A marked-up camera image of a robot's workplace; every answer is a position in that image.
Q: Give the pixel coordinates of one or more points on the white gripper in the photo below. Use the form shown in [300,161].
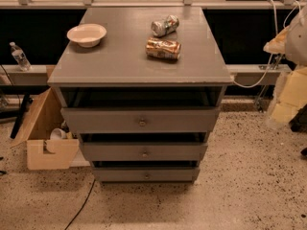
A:
[297,43]

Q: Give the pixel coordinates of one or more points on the grey bottom drawer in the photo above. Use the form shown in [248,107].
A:
[154,175]

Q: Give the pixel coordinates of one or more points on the grey drawer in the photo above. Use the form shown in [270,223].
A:
[143,152]
[98,120]
[154,175]

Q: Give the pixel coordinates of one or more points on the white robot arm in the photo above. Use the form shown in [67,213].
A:
[296,44]

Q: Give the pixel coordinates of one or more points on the grey drawer cabinet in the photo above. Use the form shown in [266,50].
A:
[118,74]

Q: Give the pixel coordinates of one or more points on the grey middle drawer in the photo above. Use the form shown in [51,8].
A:
[143,152]

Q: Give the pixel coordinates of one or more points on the grey top drawer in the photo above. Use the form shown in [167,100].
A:
[98,120]

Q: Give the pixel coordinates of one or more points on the open cardboard box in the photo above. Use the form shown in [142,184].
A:
[42,152]

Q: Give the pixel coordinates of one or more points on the crushed silver green can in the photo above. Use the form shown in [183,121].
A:
[165,26]

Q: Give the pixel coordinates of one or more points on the crushed orange can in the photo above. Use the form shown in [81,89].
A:
[163,48]

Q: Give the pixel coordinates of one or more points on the white bowl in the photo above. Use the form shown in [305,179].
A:
[87,35]

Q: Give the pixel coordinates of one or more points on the white cup in box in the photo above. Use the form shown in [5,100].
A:
[58,134]

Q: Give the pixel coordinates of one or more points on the black leaning bar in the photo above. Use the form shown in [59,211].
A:
[20,114]

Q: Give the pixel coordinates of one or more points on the clear plastic water bottle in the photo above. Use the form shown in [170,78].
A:
[20,57]

